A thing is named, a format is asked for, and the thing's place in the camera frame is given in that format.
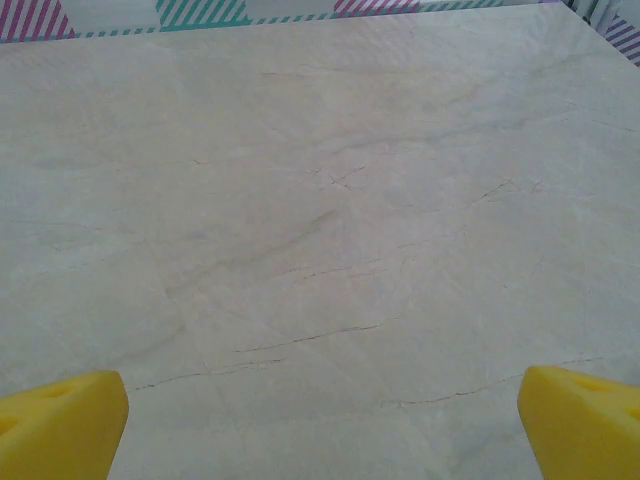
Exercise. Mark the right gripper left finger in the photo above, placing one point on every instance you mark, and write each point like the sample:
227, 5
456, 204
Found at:
60, 430

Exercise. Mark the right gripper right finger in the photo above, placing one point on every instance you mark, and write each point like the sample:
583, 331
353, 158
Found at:
580, 430

